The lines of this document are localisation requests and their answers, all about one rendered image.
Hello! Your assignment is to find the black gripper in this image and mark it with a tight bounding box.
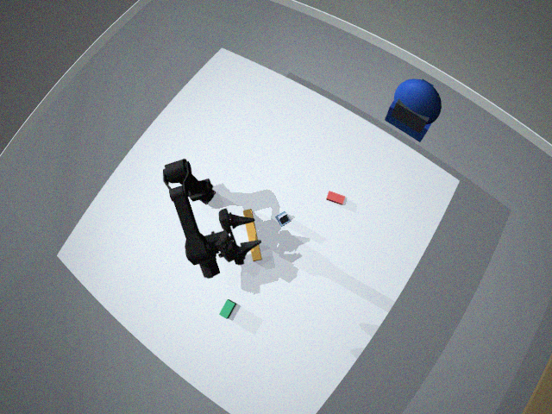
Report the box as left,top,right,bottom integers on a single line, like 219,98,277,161
208,208,261,266

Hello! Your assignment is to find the small green block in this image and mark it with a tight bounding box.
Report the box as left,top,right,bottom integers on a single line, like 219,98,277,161
219,299,236,319

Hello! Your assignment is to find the red rectangular block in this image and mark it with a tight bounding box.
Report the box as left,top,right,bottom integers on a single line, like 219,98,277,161
326,191,345,205

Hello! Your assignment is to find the tan wooden plank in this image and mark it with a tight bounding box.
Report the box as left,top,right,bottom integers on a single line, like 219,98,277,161
243,209,262,261

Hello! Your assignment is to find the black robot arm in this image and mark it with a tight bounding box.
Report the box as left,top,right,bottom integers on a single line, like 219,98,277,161
163,159,238,279

